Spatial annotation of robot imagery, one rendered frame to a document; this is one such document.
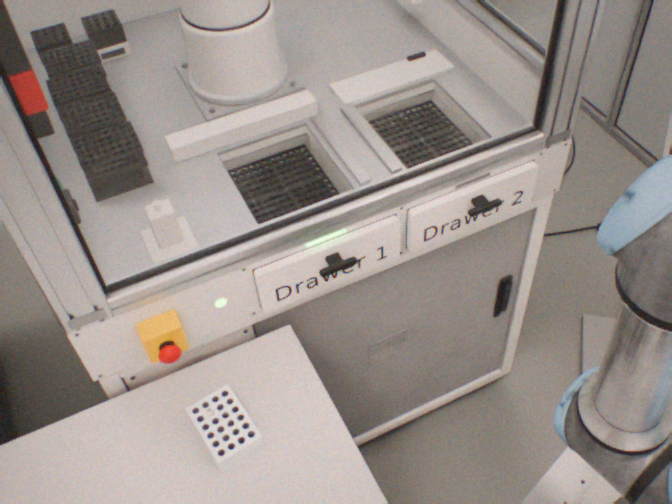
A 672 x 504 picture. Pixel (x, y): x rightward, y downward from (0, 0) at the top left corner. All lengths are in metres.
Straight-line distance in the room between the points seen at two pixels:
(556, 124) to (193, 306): 0.77
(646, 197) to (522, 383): 1.63
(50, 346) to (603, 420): 1.92
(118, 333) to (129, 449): 0.20
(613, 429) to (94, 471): 0.84
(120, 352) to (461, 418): 1.14
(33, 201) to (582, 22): 0.93
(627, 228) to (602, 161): 2.31
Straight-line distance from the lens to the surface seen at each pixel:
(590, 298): 2.49
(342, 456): 1.26
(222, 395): 1.31
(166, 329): 1.26
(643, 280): 0.69
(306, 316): 1.47
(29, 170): 1.04
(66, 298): 1.20
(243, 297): 1.33
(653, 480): 1.00
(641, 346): 0.79
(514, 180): 1.46
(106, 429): 1.37
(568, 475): 1.28
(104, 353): 1.32
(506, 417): 2.18
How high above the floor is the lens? 1.89
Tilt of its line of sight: 48 degrees down
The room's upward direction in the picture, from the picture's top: 4 degrees counter-clockwise
